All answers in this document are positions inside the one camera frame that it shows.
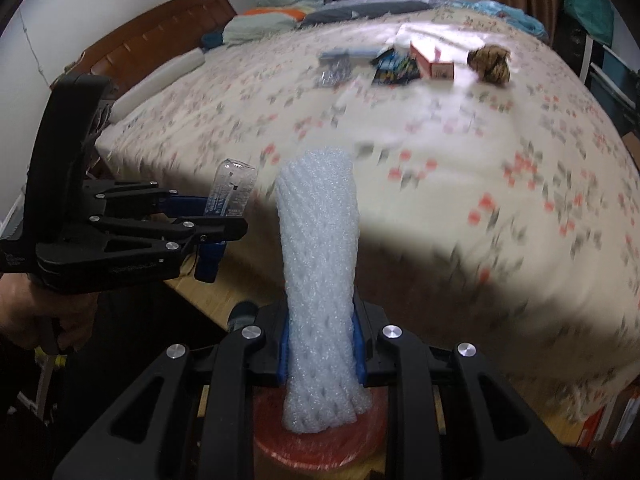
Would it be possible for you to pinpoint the black candy bag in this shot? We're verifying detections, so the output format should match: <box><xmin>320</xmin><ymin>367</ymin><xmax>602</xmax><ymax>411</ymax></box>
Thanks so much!
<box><xmin>370</xmin><ymin>49</ymin><xmax>421</xmax><ymax>86</ymax></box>

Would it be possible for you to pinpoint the wooden headboard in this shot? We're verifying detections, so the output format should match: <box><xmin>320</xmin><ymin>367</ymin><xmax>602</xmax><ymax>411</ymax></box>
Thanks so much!
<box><xmin>65</xmin><ymin>0</ymin><xmax>236</xmax><ymax>96</ymax></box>

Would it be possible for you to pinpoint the white long bolster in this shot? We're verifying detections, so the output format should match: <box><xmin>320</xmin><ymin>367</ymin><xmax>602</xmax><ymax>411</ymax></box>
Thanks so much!
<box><xmin>108</xmin><ymin>48</ymin><xmax>205</xmax><ymax>124</ymax></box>

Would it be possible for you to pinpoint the grey blue pillow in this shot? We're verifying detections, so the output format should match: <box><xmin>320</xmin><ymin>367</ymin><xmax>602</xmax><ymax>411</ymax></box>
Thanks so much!
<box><xmin>300</xmin><ymin>0</ymin><xmax>442</xmax><ymax>27</ymax></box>

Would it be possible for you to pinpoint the crumpled brown paper ball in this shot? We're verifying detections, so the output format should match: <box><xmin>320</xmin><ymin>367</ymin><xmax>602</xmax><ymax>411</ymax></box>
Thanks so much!
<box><xmin>466</xmin><ymin>44</ymin><xmax>511</xmax><ymax>86</ymax></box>

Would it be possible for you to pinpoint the light green folded blanket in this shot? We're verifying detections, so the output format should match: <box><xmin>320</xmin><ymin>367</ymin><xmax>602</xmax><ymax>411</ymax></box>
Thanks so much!
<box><xmin>222</xmin><ymin>8</ymin><xmax>307</xmax><ymax>44</ymax></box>

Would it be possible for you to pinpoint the clear plastic bottle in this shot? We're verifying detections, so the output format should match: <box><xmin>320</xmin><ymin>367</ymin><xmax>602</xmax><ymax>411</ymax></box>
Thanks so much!
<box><xmin>205</xmin><ymin>158</ymin><xmax>258</xmax><ymax>217</ymax></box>

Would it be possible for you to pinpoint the red trash bin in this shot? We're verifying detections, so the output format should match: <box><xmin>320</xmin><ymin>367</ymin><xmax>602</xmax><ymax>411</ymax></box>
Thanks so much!
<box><xmin>253</xmin><ymin>388</ymin><xmax>388</xmax><ymax>474</ymax></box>

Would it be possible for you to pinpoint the silver pill blister pack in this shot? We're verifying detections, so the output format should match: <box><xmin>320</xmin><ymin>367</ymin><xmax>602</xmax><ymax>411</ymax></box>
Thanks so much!
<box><xmin>314</xmin><ymin>56</ymin><xmax>352</xmax><ymax>88</ymax></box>

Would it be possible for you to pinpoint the red carton box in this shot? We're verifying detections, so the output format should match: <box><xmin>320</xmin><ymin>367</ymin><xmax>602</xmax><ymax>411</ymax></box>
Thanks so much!
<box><xmin>409</xmin><ymin>41</ymin><xmax>454</xmax><ymax>81</ymax></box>

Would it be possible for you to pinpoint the white foam net sleeve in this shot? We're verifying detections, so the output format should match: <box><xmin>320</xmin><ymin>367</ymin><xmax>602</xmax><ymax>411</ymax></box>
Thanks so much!
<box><xmin>276</xmin><ymin>148</ymin><xmax>371</xmax><ymax>434</ymax></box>

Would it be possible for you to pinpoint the left hand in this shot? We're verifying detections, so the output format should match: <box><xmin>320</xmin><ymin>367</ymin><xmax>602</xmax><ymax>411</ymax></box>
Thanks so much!
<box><xmin>1</xmin><ymin>274</ymin><xmax>99</xmax><ymax>354</ymax></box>

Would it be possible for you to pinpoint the teal bag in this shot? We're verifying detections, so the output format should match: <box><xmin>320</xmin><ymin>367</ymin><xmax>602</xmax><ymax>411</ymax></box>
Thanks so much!
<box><xmin>564</xmin><ymin>0</ymin><xmax>614</xmax><ymax>47</ymax></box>

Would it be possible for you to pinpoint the floral bed sheet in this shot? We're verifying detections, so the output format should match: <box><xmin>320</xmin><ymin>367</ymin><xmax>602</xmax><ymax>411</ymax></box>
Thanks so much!
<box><xmin>96</xmin><ymin>8</ymin><xmax>639</xmax><ymax>420</ymax></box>

